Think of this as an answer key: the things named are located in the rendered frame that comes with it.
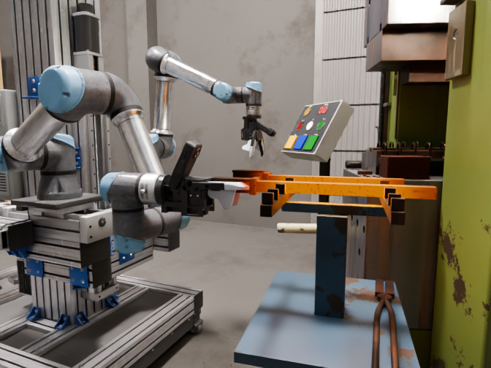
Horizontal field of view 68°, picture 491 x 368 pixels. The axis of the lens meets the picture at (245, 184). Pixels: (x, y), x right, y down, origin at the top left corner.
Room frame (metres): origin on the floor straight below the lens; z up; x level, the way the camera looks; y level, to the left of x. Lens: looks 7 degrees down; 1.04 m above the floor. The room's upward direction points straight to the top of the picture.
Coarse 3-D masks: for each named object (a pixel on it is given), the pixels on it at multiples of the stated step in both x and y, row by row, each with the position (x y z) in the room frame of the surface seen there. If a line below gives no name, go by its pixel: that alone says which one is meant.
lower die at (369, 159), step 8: (368, 152) 1.28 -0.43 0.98; (376, 152) 1.18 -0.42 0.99; (392, 152) 1.17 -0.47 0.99; (408, 152) 1.17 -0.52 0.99; (416, 152) 1.16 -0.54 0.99; (424, 152) 1.16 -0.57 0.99; (432, 152) 1.16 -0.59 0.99; (440, 152) 1.16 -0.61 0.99; (368, 160) 1.27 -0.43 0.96; (376, 160) 1.17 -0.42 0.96; (368, 168) 1.27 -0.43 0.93; (376, 168) 1.17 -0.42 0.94; (432, 168) 1.16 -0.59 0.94; (440, 168) 1.16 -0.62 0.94
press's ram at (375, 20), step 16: (368, 0) 1.37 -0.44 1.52; (384, 0) 1.16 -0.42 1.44; (400, 0) 1.12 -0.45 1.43; (416, 0) 1.12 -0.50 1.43; (432, 0) 1.12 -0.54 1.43; (368, 16) 1.36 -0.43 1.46; (384, 16) 1.16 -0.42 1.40; (400, 16) 1.12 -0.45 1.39; (416, 16) 1.12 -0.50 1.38; (432, 16) 1.11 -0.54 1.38; (448, 16) 1.11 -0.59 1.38; (368, 32) 1.35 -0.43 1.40
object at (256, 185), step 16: (240, 192) 0.78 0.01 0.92; (256, 192) 0.77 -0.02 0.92; (288, 192) 0.75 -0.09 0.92; (304, 192) 0.74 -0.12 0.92; (320, 192) 0.73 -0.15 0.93; (336, 192) 0.72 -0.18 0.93; (352, 192) 0.71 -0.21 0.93; (368, 192) 0.70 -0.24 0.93; (400, 192) 0.69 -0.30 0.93; (416, 192) 0.68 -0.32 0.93; (432, 192) 0.67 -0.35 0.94
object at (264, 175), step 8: (240, 176) 0.91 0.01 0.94; (248, 176) 0.91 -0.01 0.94; (256, 176) 0.90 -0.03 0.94; (264, 176) 0.88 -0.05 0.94; (272, 176) 0.88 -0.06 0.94; (280, 176) 0.88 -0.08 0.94; (288, 176) 0.87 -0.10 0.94; (296, 176) 0.87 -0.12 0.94; (304, 176) 0.87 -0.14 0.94; (312, 176) 0.87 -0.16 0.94; (320, 176) 0.87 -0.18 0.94; (328, 176) 0.87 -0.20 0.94; (392, 184) 0.80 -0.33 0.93; (400, 184) 0.80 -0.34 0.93
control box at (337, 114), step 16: (304, 112) 1.94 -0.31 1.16; (320, 112) 1.79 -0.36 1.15; (336, 112) 1.67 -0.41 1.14; (352, 112) 1.70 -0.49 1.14; (304, 128) 1.85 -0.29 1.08; (336, 128) 1.67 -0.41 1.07; (304, 144) 1.76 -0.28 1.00; (320, 144) 1.64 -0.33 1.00; (336, 144) 1.67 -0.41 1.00; (320, 160) 1.67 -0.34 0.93
